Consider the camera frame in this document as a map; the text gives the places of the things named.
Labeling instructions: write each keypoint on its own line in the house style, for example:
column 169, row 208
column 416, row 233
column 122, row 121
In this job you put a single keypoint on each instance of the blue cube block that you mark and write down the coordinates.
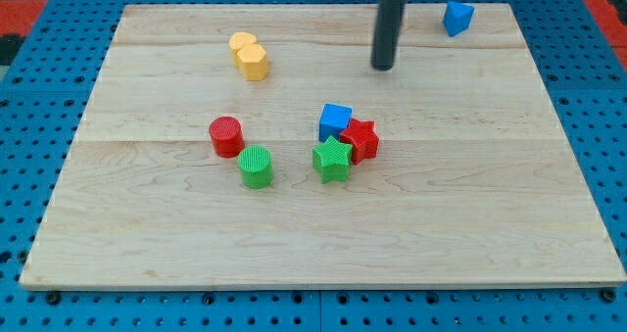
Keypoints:
column 333, row 120

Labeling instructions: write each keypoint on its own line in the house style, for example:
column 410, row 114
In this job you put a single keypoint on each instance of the yellow hexagon block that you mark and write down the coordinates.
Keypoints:
column 253, row 62

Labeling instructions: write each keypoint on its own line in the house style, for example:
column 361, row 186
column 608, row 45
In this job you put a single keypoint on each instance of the green cylinder block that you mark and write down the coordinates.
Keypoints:
column 255, row 166

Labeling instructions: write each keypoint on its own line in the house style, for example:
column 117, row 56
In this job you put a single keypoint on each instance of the wooden board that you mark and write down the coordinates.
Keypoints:
column 474, row 185

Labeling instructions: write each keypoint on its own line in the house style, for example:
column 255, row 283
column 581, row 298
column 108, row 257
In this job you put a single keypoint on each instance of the red cylinder block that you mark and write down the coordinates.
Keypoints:
column 226, row 136

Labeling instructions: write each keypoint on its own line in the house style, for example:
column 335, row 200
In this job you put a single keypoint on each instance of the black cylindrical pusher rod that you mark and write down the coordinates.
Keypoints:
column 388, row 22

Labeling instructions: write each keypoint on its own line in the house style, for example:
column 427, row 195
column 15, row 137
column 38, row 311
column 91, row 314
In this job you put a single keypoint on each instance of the blue triangle block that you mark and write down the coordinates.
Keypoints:
column 457, row 17

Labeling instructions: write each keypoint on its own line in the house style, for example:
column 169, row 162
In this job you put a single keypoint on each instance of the green star block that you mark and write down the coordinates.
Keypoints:
column 332, row 160

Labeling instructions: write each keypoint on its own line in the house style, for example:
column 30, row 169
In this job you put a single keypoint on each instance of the red star block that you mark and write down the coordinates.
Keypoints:
column 361, row 135

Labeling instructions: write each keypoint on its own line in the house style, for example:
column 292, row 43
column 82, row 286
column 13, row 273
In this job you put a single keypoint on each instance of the yellow heart block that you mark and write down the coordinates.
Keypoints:
column 237, row 41

